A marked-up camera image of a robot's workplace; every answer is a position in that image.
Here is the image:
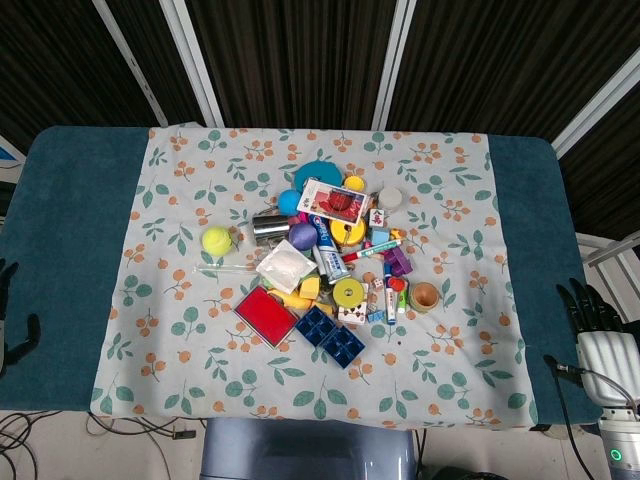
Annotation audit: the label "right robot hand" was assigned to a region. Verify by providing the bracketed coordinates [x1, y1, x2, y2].
[543, 278, 640, 412]

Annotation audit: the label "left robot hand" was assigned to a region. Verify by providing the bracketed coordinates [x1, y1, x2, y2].
[0, 258, 42, 377]

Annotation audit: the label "robot base torso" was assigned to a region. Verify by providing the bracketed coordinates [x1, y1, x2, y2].
[199, 417, 417, 480]

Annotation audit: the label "teal table cover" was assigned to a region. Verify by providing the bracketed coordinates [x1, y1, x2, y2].
[0, 124, 605, 426]

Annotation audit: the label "small brown wooden cup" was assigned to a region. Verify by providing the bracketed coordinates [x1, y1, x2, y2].
[408, 281, 441, 314]

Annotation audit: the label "purple block toy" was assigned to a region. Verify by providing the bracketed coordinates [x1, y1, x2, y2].
[383, 245, 415, 276]

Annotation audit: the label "clear glass tube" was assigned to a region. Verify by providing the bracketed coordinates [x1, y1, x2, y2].
[193, 264, 259, 277]

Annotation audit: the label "yellow-green tennis ball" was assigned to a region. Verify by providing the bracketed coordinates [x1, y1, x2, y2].
[201, 226, 234, 258]

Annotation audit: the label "red-capped white marker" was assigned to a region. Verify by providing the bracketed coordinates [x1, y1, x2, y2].
[341, 238, 405, 264]

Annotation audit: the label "white round lid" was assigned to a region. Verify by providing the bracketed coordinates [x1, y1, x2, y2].
[377, 186, 405, 211]

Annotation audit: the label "yellow-green tape roll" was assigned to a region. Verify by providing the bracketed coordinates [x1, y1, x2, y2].
[331, 277, 369, 314]

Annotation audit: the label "red stamp pad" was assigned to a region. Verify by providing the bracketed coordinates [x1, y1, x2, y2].
[233, 285, 299, 349]

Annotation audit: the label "blue ice cube tray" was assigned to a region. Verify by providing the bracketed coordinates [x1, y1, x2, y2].
[293, 305, 366, 370]

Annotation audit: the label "yellow tape measure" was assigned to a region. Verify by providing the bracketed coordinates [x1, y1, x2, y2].
[329, 217, 368, 249]

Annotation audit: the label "shiny metal cup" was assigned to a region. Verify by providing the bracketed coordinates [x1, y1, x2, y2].
[251, 213, 291, 246]

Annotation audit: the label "white plastic sachet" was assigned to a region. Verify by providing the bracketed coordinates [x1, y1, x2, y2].
[255, 239, 318, 295]

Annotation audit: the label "toothpaste tube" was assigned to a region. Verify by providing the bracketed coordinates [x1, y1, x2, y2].
[307, 211, 350, 285]

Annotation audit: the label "yellow sponge wedge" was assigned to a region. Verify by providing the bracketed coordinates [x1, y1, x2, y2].
[266, 276, 335, 316]

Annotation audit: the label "floral tablecloth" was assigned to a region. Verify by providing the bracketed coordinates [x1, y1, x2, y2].
[88, 122, 540, 432]

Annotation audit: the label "red printed card pack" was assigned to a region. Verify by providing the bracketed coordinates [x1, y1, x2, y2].
[296, 177, 371, 222]

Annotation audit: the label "small blue ball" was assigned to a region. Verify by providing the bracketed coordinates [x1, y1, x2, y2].
[277, 188, 303, 217]

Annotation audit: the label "purple fabric ball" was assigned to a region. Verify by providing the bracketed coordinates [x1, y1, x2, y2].
[288, 222, 319, 251]

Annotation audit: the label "teal round lid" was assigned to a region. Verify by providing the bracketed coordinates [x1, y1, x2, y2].
[293, 157, 344, 192]

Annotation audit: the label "black floor cables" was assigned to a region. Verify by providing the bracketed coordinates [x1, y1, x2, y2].
[0, 409, 199, 480]

